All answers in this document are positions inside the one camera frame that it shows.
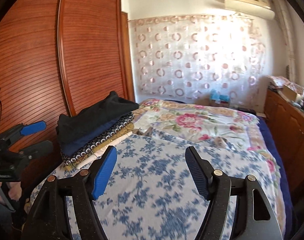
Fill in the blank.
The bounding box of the black garment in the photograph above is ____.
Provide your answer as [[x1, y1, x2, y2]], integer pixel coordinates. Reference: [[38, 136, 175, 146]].
[[56, 91, 139, 144]]

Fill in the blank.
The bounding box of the person's left forearm sleeve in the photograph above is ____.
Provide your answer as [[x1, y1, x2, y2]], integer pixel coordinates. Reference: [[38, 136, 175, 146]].
[[0, 204, 21, 240]]

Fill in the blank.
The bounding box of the person's left hand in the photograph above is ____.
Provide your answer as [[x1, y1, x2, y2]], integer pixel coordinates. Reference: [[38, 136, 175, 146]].
[[0, 180, 23, 202]]

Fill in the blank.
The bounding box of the folded navy blue cloth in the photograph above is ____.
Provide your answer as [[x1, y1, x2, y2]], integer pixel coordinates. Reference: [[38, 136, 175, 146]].
[[60, 113, 133, 158]]

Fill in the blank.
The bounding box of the navy circle-patterned folded cloth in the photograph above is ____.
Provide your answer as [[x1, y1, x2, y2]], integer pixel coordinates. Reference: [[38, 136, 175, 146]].
[[60, 112, 134, 165]]

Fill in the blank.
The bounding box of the white folded cloth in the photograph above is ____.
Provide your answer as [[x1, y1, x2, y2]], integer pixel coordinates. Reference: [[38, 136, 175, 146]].
[[76, 131, 132, 170]]

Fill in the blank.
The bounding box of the pink floral blanket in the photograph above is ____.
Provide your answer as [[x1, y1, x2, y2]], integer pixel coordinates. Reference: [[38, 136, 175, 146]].
[[133, 99, 292, 238]]

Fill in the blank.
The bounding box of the yellow folded cloth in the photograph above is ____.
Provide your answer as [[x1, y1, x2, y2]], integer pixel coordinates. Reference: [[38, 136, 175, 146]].
[[64, 122, 134, 171]]

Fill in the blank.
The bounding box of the wooden low cabinet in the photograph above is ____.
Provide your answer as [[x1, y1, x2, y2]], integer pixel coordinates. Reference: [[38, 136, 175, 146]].
[[264, 89, 304, 192]]

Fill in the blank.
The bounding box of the blue floral bed sheet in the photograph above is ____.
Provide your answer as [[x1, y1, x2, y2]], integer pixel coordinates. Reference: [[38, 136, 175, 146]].
[[29, 127, 280, 240]]

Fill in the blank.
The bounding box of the wooden wardrobe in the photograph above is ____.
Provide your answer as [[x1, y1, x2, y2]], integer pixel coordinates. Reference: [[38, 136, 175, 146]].
[[0, 0, 136, 190]]

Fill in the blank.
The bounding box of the cardboard box on cabinet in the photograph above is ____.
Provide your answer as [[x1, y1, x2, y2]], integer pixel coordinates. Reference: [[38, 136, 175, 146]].
[[282, 85, 299, 101]]

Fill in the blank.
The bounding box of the blue toy on nightstand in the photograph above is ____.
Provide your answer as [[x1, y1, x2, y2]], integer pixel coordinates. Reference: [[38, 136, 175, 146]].
[[209, 89, 230, 107]]

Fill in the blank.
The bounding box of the circle-patterned sheer curtain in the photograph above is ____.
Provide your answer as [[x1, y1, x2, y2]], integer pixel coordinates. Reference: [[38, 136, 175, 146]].
[[128, 15, 265, 107]]

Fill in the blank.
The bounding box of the beige side curtain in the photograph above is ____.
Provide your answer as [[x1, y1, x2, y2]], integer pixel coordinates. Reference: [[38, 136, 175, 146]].
[[272, 0, 297, 82]]

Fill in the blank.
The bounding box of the white air conditioner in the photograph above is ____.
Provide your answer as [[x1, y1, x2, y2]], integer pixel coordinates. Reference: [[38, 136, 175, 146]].
[[224, 0, 275, 20]]

